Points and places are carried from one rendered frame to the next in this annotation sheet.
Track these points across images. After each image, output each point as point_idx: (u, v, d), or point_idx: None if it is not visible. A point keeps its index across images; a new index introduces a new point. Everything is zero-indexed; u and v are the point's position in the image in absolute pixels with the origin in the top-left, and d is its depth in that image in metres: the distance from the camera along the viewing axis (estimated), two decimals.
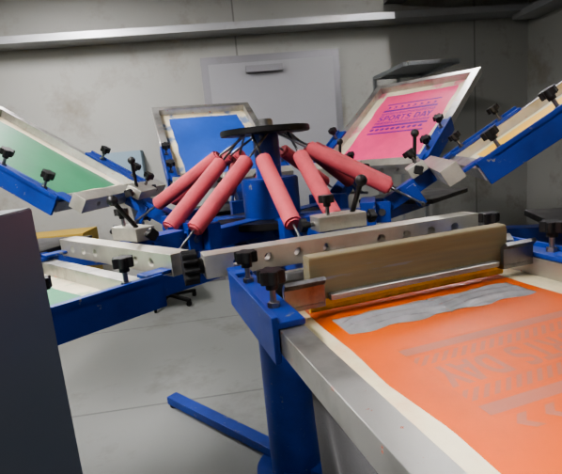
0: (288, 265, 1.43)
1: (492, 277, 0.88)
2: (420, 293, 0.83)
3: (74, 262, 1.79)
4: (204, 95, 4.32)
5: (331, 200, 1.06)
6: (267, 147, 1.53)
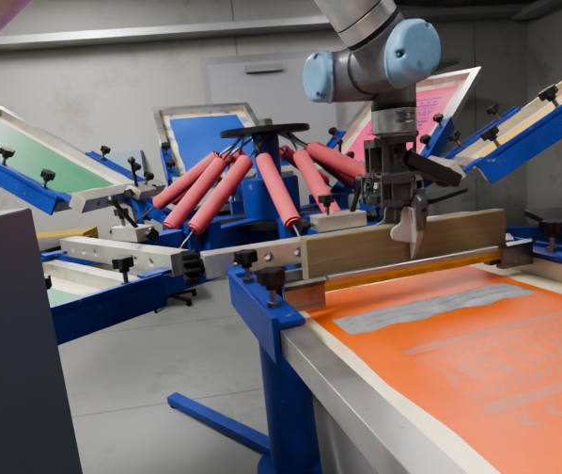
0: (288, 265, 1.43)
1: (492, 277, 0.88)
2: (420, 293, 0.83)
3: (74, 262, 1.79)
4: (204, 95, 4.32)
5: (331, 200, 1.06)
6: (267, 147, 1.53)
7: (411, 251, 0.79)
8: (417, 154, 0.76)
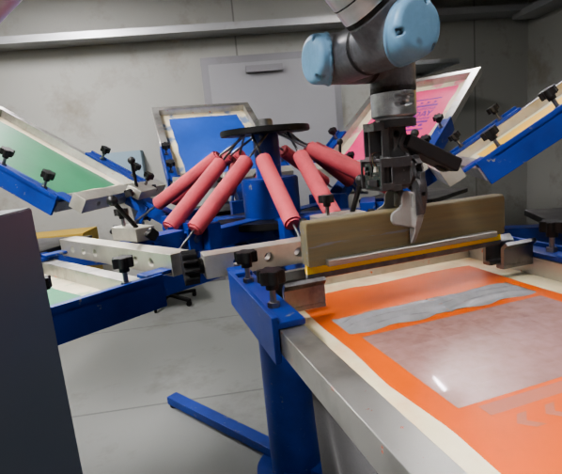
0: (288, 265, 1.43)
1: (492, 277, 0.88)
2: (420, 293, 0.83)
3: (74, 262, 1.79)
4: (204, 95, 4.32)
5: (331, 200, 1.06)
6: (267, 147, 1.53)
7: (411, 236, 0.79)
8: (417, 137, 0.76)
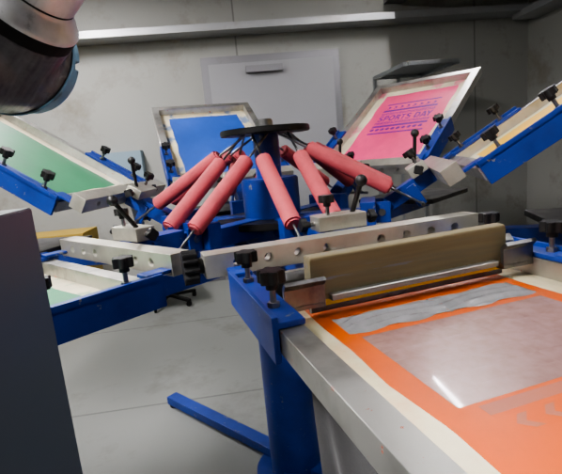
0: (288, 265, 1.43)
1: (492, 277, 0.88)
2: (420, 293, 0.83)
3: (74, 262, 1.79)
4: (204, 95, 4.32)
5: (331, 200, 1.06)
6: (267, 147, 1.53)
7: None
8: None
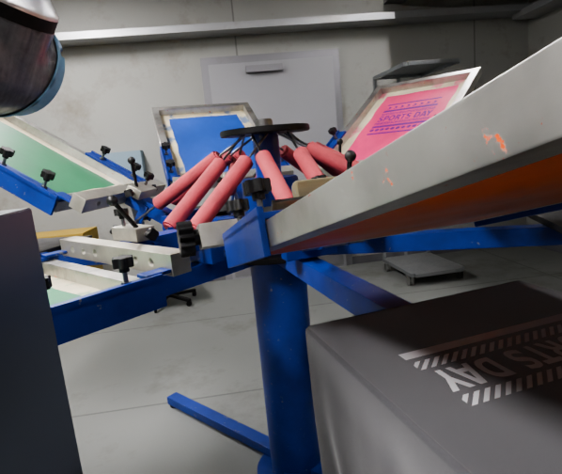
0: (288, 265, 1.43)
1: None
2: (416, 226, 0.81)
3: (74, 262, 1.79)
4: (204, 95, 4.32)
5: None
6: (267, 147, 1.53)
7: None
8: None
